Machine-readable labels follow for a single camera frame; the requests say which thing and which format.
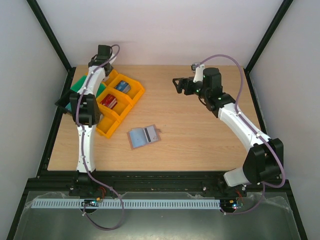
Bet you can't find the black bin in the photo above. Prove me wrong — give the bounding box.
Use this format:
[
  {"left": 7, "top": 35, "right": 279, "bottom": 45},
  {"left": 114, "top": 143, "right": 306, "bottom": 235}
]
[{"left": 55, "top": 89, "right": 74, "bottom": 115}]

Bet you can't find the pink leather card holder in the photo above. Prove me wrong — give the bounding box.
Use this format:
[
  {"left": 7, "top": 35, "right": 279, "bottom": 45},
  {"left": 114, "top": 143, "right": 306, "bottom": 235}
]
[{"left": 127, "top": 124, "right": 161, "bottom": 150}]

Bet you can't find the yellow bin far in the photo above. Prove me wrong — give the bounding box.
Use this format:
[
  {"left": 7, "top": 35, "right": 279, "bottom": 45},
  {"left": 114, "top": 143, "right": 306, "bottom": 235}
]
[{"left": 84, "top": 68, "right": 120, "bottom": 87}]

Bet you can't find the yellow bin with blue cards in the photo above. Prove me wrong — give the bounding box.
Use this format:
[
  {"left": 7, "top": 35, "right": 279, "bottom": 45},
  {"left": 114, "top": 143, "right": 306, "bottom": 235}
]
[{"left": 106, "top": 74, "right": 145, "bottom": 103}]

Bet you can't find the yellow bin near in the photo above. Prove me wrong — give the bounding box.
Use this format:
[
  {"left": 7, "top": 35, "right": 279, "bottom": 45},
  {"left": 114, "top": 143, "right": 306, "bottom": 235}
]
[{"left": 96, "top": 109, "right": 121, "bottom": 139}]

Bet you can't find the red card stack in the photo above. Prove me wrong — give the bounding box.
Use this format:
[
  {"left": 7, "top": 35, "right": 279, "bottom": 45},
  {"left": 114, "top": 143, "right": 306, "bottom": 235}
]
[{"left": 100, "top": 94, "right": 118, "bottom": 110}]

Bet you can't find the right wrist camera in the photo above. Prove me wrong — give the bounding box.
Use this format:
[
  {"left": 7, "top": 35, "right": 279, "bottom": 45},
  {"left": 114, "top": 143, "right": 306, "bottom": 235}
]
[{"left": 191, "top": 62, "right": 205, "bottom": 83}]

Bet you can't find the blue card stack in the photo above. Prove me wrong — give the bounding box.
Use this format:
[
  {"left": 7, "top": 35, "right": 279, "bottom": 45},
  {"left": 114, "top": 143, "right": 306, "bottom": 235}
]
[{"left": 115, "top": 80, "right": 131, "bottom": 94}]

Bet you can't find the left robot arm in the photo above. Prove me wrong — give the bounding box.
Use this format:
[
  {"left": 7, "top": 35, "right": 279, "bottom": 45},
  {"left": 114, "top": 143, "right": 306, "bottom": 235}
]
[{"left": 69, "top": 45, "right": 114, "bottom": 174}]

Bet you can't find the teal card stack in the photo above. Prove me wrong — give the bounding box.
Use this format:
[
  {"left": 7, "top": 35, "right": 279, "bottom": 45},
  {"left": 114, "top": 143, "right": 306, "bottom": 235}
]
[{"left": 65, "top": 102, "right": 72, "bottom": 113}]

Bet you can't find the black aluminium frame rail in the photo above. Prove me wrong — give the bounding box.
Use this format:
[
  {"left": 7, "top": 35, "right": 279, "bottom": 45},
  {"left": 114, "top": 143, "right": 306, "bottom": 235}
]
[{"left": 24, "top": 171, "right": 292, "bottom": 192}]

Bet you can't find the slotted cable duct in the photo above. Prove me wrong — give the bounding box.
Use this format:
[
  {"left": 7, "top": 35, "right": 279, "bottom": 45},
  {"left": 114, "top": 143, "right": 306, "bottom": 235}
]
[{"left": 31, "top": 198, "right": 221, "bottom": 210}]

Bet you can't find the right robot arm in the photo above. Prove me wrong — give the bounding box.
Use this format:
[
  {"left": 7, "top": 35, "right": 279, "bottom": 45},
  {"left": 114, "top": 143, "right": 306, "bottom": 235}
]
[{"left": 172, "top": 65, "right": 284, "bottom": 196}]

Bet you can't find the green bin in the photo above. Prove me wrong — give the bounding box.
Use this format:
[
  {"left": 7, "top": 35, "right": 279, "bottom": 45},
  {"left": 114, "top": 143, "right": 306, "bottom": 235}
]
[{"left": 70, "top": 75, "right": 106, "bottom": 97}]

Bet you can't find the yellow bin with red cards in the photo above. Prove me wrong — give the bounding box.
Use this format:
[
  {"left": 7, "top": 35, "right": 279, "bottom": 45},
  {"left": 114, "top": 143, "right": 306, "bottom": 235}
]
[{"left": 97, "top": 87, "right": 133, "bottom": 119}]

